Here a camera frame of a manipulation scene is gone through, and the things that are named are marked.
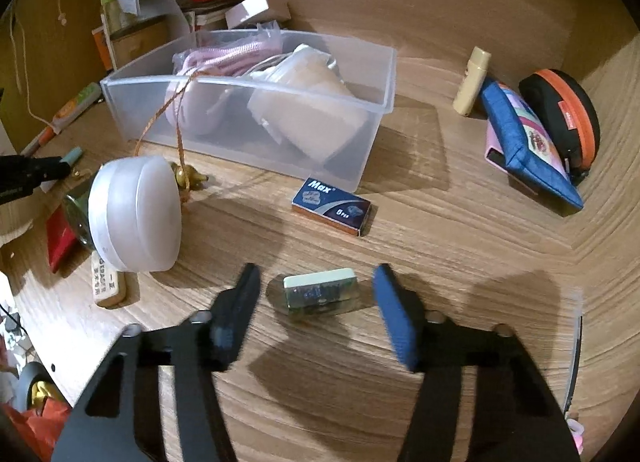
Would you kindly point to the blue pencil pouch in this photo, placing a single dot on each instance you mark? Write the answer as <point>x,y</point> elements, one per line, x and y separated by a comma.
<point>518,144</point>

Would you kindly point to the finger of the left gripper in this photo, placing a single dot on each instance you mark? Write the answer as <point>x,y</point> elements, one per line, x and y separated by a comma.
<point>20,175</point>

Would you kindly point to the white fluffy cloth bundle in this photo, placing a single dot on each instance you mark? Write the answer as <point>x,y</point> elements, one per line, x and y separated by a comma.
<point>314,112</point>

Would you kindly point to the orange booklet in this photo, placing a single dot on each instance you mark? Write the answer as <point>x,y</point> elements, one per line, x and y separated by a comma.
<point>102,48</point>

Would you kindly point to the gold gourd charm with cord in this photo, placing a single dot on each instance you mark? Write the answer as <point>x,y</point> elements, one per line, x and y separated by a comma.
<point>185,175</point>

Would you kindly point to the black orange round case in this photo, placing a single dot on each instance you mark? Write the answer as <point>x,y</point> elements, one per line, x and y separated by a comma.
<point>569,117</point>

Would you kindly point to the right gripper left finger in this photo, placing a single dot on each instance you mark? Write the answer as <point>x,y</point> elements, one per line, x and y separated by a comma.
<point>153,379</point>

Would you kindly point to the blue Max staples box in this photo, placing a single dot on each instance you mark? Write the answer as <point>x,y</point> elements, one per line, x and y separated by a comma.
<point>333,206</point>

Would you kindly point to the small white pink box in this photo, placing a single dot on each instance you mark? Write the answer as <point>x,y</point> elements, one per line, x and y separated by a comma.
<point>253,12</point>

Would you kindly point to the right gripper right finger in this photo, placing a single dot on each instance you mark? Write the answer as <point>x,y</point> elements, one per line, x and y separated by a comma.
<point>516,417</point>

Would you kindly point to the white round cream jar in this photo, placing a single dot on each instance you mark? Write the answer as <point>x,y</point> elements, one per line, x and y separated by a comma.
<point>134,214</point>

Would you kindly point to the cream small lotion bottle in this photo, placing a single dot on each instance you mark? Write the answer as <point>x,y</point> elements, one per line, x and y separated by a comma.
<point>472,81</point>

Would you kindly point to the dark green glass bottle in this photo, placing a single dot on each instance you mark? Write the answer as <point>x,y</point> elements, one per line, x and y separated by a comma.
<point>75,207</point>

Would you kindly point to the orange green tube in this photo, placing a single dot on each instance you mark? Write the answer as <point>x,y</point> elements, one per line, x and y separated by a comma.
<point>72,110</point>

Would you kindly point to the clear plastic storage bin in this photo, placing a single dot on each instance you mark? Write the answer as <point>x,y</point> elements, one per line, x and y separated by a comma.
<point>214,117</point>

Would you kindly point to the white eraser with print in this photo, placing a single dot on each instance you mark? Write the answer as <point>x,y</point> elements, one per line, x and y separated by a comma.
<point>108,285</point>

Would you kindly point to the yellow-green tall bottle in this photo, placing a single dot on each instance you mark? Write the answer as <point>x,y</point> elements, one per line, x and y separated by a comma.
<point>111,11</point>

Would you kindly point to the red velvet pouch gold top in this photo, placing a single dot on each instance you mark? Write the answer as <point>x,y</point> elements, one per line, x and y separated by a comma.
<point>61,240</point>

